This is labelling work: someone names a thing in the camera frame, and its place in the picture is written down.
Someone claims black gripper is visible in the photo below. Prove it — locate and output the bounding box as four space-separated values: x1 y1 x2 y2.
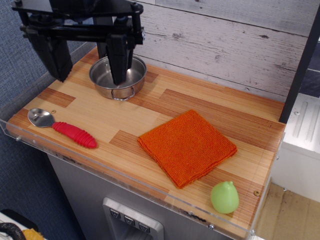
11 0 145 85

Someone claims orange knitted cloth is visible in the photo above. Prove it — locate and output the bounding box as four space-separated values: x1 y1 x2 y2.
137 110 238 189

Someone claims small steel pot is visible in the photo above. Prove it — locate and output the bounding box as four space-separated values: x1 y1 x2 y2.
89 56 147 101

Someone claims grey cabinet with button panel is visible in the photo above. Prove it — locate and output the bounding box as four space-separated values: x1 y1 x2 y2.
48 155 228 240

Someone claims yellow object bottom left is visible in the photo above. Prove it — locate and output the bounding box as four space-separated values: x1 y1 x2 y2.
22 228 46 240

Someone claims green plastic pear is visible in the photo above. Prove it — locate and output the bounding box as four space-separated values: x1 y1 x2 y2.
210 181 240 214

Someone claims clear acrylic table guard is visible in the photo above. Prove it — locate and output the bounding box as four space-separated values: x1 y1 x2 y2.
0 43 285 240

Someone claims white ridged appliance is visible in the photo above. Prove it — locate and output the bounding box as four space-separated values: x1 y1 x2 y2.
270 93 320 202

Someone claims dark vertical post left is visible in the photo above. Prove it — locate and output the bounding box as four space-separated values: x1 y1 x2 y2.
96 42 108 60

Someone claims dark vertical post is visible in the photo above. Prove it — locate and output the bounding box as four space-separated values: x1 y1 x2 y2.
278 7 320 124
96 42 108 60

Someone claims red-handled metal spoon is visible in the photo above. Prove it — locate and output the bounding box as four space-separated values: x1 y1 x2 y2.
27 108 98 149

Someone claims black braided hose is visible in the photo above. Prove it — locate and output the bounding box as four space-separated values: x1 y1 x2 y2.
0 222 26 240

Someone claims dark vertical post right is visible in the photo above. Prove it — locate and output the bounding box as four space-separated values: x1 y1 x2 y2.
278 7 320 124

